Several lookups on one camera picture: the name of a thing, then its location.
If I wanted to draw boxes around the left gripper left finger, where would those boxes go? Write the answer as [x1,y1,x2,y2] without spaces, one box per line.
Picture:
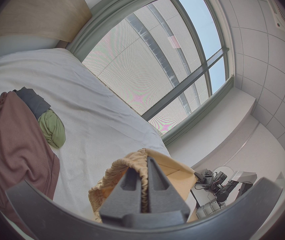
[99,168,143,224]

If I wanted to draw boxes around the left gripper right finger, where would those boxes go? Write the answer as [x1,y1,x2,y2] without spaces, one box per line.
[147,156,190,222]

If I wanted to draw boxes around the beige shorts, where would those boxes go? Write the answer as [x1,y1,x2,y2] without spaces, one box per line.
[88,148,198,223]

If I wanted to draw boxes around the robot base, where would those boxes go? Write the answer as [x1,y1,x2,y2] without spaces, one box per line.
[196,201,227,217]

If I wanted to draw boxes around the bed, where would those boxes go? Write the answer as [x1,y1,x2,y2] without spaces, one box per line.
[0,0,196,234]

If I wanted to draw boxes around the green garment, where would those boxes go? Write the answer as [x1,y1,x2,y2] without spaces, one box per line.
[38,109,66,149]

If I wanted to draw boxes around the brown waffle garment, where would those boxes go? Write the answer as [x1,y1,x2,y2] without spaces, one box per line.
[0,91,60,234]

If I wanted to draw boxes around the dark grey garment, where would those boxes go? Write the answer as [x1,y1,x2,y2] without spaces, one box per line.
[12,87,52,119]

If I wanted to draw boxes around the window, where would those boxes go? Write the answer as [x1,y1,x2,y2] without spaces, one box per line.
[66,0,236,147]

